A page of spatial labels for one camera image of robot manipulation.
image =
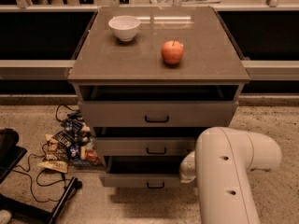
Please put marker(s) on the grey top drawer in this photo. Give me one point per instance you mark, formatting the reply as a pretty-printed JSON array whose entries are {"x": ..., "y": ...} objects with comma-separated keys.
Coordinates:
[{"x": 159, "y": 106}]

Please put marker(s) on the grey middle drawer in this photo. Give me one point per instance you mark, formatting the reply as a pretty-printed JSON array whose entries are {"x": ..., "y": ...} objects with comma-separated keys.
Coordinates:
[{"x": 147, "y": 141}]

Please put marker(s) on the grey drawer cabinet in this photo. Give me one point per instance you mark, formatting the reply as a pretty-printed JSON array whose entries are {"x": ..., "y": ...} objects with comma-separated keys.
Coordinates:
[{"x": 209, "y": 56}]

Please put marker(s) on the red snack packet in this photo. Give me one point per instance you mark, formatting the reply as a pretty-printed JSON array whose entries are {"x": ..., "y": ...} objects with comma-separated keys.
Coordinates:
[{"x": 92, "y": 156}]

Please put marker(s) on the grey bottom drawer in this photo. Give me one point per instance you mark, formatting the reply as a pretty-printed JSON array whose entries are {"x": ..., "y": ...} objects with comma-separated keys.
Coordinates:
[{"x": 151, "y": 172}]

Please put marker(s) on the white ceramic bowl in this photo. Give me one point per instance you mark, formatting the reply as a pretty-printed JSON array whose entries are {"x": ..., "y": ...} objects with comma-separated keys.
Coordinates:
[{"x": 125, "y": 28}]

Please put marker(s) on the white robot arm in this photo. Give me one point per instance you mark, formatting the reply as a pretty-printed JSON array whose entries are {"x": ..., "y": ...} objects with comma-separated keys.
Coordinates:
[{"x": 220, "y": 164}]

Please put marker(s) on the red apple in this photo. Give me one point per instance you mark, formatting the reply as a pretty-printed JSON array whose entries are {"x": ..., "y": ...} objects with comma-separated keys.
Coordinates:
[{"x": 172, "y": 52}]

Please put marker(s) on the yellow chip bag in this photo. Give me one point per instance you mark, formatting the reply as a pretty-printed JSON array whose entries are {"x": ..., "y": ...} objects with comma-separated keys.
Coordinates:
[{"x": 55, "y": 157}]

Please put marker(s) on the dark blue snack bag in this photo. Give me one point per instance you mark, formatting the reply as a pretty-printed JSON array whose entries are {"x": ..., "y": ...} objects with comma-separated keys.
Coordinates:
[{"x": 68, "y": 136}]

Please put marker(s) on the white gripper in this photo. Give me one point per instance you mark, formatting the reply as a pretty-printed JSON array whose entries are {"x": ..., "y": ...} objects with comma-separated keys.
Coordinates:
[{"x": 188, "y": 169}]

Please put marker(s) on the grey drawer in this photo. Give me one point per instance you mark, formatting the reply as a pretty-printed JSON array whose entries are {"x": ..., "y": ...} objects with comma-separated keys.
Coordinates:
[
  {"x": 159, "y": 106},
  {"x": 147, "y": 141},
  {"x": 151, "y": 172}
]

